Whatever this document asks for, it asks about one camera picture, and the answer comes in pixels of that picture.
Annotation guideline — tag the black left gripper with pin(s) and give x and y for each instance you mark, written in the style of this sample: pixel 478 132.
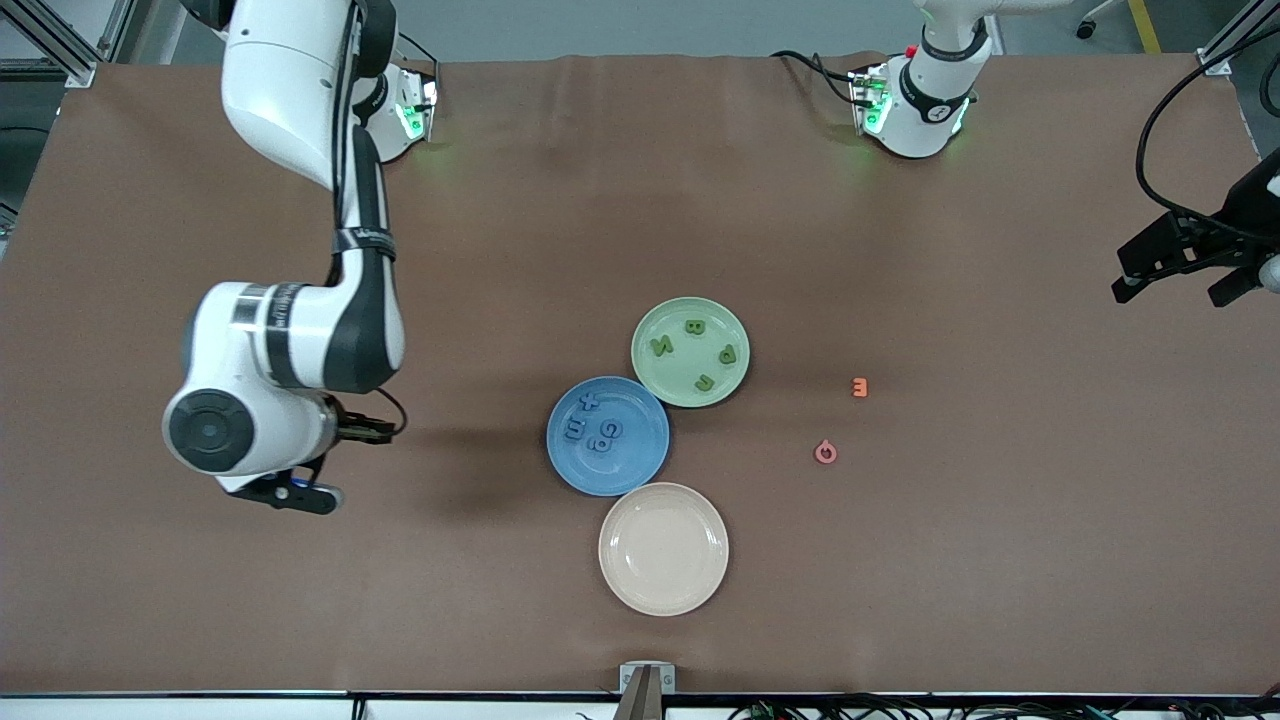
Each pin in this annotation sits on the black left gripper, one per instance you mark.
pixel 1243 212

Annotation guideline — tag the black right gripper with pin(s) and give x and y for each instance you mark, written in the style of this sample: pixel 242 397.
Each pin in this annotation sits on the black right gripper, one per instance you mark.
pixel 352 428

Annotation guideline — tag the blue foam letter E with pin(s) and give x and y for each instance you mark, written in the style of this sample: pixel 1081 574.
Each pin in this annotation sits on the blue foam letter E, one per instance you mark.
pixel 577 431

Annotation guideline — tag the blue foam plus sign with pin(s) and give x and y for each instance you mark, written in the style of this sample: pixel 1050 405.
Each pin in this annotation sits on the blue foam plus sign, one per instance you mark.
pixel 587 403

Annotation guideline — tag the blue foam letter G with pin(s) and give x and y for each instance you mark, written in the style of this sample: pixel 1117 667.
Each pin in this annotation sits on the blue foam letter G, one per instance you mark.
pixel 612 423

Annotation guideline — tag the green foam letter N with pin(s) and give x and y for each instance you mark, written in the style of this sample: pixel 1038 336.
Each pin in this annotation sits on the green foam letter N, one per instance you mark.
pixel 661 346

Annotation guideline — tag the green foam letter P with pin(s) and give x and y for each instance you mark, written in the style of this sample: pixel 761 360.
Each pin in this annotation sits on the green foam letter P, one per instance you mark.
pixel 730 359

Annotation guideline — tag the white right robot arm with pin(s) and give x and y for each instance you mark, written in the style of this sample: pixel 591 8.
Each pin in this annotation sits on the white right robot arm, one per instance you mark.
pixel 290 80

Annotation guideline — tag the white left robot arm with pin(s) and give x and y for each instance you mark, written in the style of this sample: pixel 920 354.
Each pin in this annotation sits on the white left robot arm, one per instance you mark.
pixel 925 110

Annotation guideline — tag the office chair base leg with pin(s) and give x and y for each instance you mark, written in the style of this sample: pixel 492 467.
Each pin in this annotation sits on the office chair base leg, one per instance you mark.
pixel 1085 30

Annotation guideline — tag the blue plate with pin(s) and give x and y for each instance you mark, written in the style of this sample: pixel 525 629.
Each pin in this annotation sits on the blue plate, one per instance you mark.
pixel 630 470

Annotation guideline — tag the beige plate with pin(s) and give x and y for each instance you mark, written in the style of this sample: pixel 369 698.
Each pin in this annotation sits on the beige plate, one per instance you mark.
pixel 663 549

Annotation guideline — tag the pink foam letter Q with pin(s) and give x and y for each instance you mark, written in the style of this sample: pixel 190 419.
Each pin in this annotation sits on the pink foam letter Q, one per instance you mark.
pixel 817 452

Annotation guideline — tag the green plate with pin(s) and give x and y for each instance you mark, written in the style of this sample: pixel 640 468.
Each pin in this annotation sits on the green plate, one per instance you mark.
pixel 690 355

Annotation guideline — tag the brown table cover mat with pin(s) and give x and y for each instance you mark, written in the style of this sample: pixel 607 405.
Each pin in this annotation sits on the brown table cover mat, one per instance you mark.
pixel 600 200

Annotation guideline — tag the aluminium frame extrusion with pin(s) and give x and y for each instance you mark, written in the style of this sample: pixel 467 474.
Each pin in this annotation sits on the aluminium frame extrusion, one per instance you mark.
pixel 75 68
pixel 1215 55

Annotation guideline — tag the white table edge rail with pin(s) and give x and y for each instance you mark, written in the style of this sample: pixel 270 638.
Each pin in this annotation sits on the white table edge rail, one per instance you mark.
pixel 200 708

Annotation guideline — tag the aluminium camera post bracket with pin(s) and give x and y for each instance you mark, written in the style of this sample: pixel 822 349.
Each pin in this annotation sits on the aluminium camera post bracket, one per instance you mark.
pixel 647 690

